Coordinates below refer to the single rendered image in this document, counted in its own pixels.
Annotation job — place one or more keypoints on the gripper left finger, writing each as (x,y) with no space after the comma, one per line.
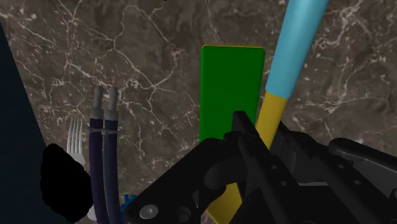
(186,173)

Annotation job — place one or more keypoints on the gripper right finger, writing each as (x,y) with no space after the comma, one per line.
(335,167)

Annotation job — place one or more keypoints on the small blue object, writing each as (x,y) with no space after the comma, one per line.
(127,203)

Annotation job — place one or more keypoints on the dark purple tongs grey tips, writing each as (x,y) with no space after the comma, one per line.
(110,167)

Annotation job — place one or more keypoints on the green block with yellow edges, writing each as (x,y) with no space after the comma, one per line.
(226,86)

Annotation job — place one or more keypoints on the white plastic fork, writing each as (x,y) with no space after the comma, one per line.
(75,139)

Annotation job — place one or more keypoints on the light blue and yellow stick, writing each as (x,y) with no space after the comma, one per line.
(293,52)

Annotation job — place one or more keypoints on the black lumpy object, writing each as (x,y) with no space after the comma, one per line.
(63,186)

